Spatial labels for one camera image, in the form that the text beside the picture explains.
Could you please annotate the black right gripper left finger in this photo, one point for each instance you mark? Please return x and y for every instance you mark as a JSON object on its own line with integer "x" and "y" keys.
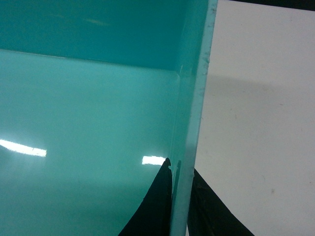
{"x": 152, "y": 218}

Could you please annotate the teal plastic tray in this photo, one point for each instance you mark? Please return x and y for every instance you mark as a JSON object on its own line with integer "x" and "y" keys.
{"x": 94, "y": 96}

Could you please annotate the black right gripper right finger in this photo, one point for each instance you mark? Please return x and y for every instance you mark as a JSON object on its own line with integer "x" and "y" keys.
{"x": 208, "y": 215}

